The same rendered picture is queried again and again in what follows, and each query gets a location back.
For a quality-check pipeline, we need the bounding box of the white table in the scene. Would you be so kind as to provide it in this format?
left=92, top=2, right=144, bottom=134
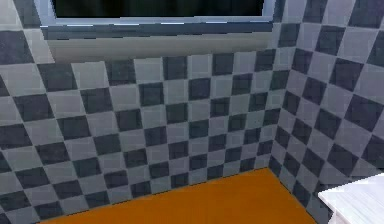
left=317, top=172, right=384, bottom=224

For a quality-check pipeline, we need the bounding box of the window with grey frame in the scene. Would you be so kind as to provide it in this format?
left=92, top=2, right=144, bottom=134
left=33, top=0, right=278, bottom=64

